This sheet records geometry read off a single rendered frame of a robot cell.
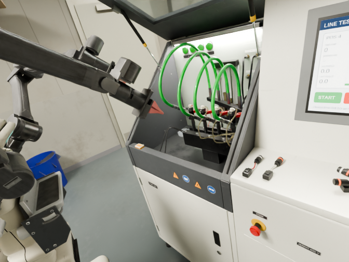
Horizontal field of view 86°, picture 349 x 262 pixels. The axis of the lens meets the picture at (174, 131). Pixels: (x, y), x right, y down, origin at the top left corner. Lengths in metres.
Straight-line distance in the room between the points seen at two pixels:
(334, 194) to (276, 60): 0.46
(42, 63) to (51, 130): 2.65
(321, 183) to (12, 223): 0.99
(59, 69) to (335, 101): 0.78
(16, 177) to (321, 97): 0.89
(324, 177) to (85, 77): 0.75
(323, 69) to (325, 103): 0.10
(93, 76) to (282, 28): 0.63
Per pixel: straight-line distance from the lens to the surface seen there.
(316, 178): 0.75
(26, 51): 0.51
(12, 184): 0.60
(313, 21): 0.80
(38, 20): 3.10
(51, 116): 3.10
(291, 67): 0.80
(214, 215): 0.95
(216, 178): 0.76
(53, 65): 0.53
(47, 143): 3.20
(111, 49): 3.11
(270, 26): 0.83
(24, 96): 1.15
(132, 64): 0.62
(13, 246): 0.95
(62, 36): 3.08
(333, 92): 0.78
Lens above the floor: 1.45
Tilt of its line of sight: 25 degrees down
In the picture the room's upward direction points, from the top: 13 degrees counter-clockwise
